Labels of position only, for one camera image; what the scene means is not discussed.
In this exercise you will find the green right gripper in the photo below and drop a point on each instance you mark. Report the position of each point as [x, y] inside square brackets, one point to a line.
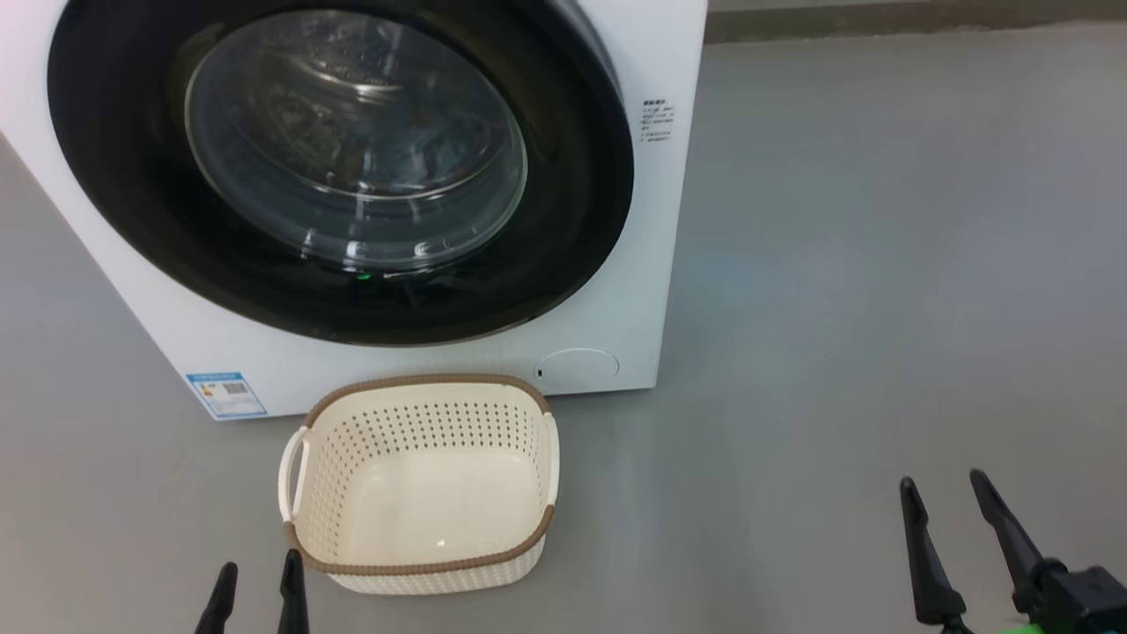
[1083, 603]

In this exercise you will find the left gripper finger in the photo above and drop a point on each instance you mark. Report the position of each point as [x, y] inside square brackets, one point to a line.
[293, 599]
[220, 603]

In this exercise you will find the round white filter cover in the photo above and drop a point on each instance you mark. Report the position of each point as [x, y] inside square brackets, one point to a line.
[577, 370]

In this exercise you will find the blue energy label sticker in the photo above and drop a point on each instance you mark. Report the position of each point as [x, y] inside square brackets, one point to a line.
[224, 396]

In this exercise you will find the cream perforated laundry basket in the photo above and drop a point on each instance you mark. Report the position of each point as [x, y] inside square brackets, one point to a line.
[440, 493]

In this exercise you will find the white front-load washing machine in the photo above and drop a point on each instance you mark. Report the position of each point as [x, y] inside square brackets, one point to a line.
[616, 308]

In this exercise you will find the black printed text label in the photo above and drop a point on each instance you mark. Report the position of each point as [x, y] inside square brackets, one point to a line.
[657, 121]

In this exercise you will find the black round glass washer door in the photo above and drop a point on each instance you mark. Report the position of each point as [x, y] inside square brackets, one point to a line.
[114, 194]

